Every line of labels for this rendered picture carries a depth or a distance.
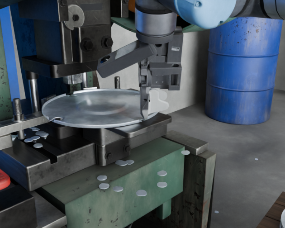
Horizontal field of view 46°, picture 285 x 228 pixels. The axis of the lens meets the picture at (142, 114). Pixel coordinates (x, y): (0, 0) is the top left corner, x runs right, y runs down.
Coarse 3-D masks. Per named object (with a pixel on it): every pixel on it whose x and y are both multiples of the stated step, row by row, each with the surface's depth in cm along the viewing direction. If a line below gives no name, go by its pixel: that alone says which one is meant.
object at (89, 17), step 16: (80, 0) 78; (96, 0) 81; (80, 16) 77; (96, 16) 82; (48, 32) 80; (64, 32) 77; (80, 32) 76; (96, 32) 79; (48, 48) 82; (64, 48) 78; (80, 48) 77; (96, 48) 80; (64, 64) 79
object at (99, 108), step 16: (64, 96) 92; (80, 96) 92; (96, 96) 92; (112, 96) 92; (128, 96) 92; (48, 112) 80; (64, 112) 80; (80, 112) 80; (96, 112) 78; (112, 112) 79; (128, 112) 80
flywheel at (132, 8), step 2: (130, 0) 115; (132, 0) 114; (134, 0) 113; (128, 2) 115; (130, 2) 115; (132, 2) 114; (134, 2) 113; (128, 4) 116; (130, 4) 115; (132, 4) 114; (134, 4) 114; (128, 6) 116; (130, 6) 115; (132, 6) 115; (134, 6) 114; (128, 8) 116; (130, 8) 115; (132, 8) 115; (134, 8) 114; (130, 10) 116; (132, 10) 115; (134, 10) 114; (134, 12) 115; (178, 16) 103
